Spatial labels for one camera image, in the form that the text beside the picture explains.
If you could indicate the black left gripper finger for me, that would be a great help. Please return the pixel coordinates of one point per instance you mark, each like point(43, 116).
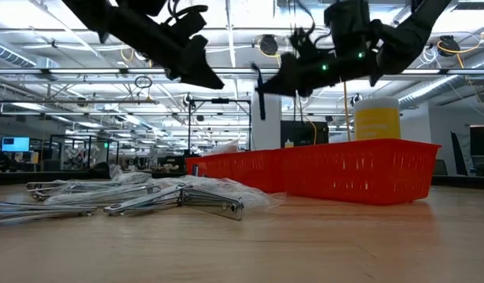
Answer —
point(199, 76)

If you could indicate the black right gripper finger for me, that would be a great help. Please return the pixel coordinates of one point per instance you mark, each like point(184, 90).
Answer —
point(283, 84)

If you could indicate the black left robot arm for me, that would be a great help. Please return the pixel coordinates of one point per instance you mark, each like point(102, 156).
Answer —
point(89, 12)

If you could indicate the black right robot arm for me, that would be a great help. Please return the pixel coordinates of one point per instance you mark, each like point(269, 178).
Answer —
point(407, 35)

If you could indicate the small black ceiling reel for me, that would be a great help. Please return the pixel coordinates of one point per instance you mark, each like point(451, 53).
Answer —
point(188, 100)
point(356, 100)

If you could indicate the white building column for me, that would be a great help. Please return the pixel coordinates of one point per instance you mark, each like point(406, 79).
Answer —
point(271, 129)

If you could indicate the black cabinet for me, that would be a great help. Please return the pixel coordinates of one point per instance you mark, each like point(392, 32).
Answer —
point(301, 133)

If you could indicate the small yellow bottle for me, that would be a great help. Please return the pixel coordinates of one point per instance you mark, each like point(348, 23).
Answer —
point(289, 144)

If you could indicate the yellow wipes canister white lid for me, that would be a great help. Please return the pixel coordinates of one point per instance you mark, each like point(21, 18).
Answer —
point(377, 122)

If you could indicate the long ceiling light strip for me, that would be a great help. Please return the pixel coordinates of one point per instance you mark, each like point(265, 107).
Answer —
point(85, 71)

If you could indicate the red plastic mesh basket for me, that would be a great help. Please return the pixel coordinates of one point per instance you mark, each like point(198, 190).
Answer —
point(195, 165)
point(261, 169)
point(364, 173)
point(222, 165)

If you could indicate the black slanted panel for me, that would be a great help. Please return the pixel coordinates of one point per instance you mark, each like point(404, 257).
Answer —
point(458, 157)

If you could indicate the dark computer monitor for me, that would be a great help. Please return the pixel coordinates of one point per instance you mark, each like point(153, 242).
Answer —
point(481, 141)

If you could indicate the blue lit computer monitor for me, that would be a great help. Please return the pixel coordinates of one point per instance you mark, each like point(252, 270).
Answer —
point(15, 144)

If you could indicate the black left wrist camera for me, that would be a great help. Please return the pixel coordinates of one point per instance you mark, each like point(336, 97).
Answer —
point(185, 23)

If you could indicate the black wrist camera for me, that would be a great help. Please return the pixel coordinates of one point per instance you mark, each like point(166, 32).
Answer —
point(346, 19)
point(185, 23)

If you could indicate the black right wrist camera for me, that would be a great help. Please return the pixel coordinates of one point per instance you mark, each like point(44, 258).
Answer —
point(346, 19)

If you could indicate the silver ventilation duct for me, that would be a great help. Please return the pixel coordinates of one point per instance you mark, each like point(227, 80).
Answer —
point(434, 88)
point(10, 55)

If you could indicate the black workcell frame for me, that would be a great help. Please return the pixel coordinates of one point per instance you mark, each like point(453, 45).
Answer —
point(85, 136)

